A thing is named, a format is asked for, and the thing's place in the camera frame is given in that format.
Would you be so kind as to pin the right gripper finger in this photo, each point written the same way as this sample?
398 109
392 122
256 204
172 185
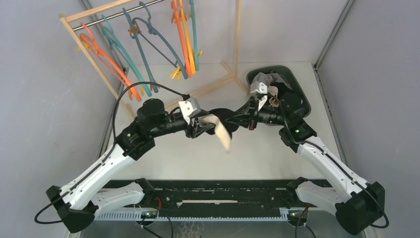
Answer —
246 111
244 122

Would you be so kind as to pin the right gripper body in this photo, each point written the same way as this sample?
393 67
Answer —
269 115

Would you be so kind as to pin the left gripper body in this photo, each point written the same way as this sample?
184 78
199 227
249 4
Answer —
190 131

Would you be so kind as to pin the slate blue clip hanger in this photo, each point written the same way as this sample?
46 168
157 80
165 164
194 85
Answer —
135 32

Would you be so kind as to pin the teal hanger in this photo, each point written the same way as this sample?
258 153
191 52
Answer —
197 53
151 30
114 42

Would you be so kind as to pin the orange clip hanger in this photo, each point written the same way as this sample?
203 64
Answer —
89 41

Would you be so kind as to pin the teal hanger front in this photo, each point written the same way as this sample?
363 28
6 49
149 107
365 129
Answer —
114 42

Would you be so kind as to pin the black underwear beige waistband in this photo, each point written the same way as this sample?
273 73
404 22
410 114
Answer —
278 89

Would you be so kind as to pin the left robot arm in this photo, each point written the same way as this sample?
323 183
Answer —
80 202

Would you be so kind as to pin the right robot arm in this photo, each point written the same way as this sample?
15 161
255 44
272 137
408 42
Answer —
355 203

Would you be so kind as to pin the teal hanger back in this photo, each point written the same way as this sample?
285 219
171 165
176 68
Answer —
197 53

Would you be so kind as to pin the yellow hanger on rack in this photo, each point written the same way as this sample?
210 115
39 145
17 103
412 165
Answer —
187 38

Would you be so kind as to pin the orange hanger on rack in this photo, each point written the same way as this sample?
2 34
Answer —
176 19

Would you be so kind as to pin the dark green laundry basket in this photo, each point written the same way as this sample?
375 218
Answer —
292 78

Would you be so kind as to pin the wooden clothes rack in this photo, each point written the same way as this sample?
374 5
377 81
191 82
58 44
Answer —
231 73

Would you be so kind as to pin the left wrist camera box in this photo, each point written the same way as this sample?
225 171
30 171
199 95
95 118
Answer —
189 108

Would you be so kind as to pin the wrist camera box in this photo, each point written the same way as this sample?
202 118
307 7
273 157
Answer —
259 91
189 108

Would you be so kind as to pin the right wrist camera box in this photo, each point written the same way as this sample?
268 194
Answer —
259 91

